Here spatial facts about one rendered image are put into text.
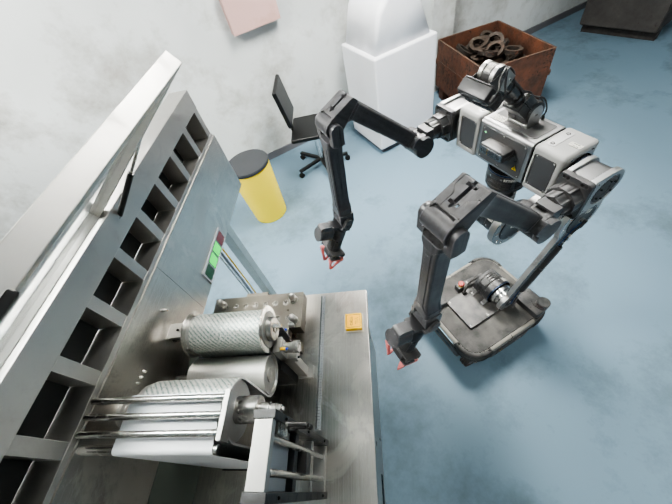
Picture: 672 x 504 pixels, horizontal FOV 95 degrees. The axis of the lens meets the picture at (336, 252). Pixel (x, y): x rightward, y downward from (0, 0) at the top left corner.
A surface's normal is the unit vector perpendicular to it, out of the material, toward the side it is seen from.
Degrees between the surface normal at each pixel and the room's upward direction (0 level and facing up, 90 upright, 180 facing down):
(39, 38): 90
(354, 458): 0
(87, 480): 90
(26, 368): 90
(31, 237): 55
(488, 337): 0
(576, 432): 0
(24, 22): 90
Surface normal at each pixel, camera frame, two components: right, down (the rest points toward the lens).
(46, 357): 0.98, -0.11
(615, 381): -0.19, -0.60
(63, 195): 0.70, -0.43
